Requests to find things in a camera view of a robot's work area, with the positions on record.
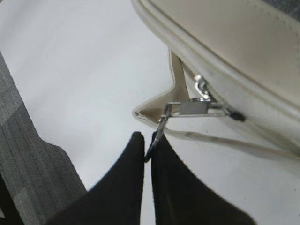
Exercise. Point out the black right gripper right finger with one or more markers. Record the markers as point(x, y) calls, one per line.
point(180, 198)

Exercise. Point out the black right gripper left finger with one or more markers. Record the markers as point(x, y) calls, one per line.
point(116, 199)

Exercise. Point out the silver zipper pull with ring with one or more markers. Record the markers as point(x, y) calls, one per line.
point(203, 106)

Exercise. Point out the cream insulated zipper bag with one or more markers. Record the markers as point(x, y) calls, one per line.
point(248, 52)

